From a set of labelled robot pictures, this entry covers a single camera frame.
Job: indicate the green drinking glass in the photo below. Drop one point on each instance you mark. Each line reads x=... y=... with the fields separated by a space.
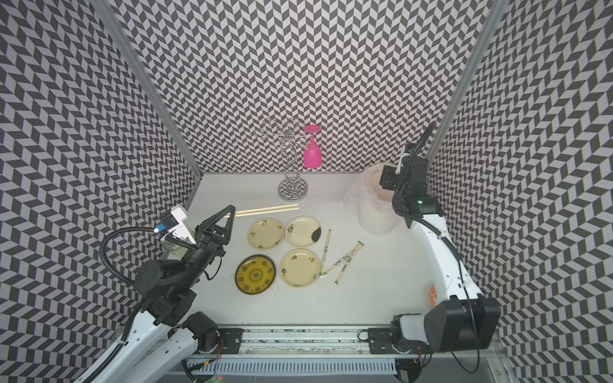
x=171 y=247

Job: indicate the white trash bin with bag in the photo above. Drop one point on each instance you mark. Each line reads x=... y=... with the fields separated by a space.
x=372 y=203

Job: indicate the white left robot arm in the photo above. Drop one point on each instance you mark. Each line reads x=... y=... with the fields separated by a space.
x=161 y=331

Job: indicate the orange patterned bowl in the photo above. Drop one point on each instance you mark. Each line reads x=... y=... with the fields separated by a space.
x=433 y=296

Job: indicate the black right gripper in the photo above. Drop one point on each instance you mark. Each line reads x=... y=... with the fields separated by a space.
x=388 y=175

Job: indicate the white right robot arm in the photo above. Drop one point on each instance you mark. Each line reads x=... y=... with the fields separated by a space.
x=462 y=318

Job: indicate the pink wine glass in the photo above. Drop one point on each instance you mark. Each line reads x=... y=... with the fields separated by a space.
x=313 y=154

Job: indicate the cream plate with red stamps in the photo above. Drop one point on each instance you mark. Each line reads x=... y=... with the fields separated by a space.
x=299 y=268

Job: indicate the chrome glass rack stand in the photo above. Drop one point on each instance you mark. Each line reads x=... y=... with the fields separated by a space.
x=285 y=135

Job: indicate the cream plate left rear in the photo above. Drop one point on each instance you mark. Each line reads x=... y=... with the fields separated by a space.
x=266 y=234

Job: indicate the cream plate with green patch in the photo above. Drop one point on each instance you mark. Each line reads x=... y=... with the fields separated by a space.
x=303 y=231

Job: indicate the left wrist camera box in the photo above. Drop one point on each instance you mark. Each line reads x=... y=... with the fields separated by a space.
x=176 y=224

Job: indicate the metal base rail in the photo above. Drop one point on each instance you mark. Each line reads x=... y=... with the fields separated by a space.
x=327 y=351

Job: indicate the yellow patterned plate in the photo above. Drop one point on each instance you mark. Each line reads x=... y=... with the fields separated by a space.
x=255 y=274

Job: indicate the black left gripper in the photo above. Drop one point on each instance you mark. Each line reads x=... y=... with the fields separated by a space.
x=206 y=242

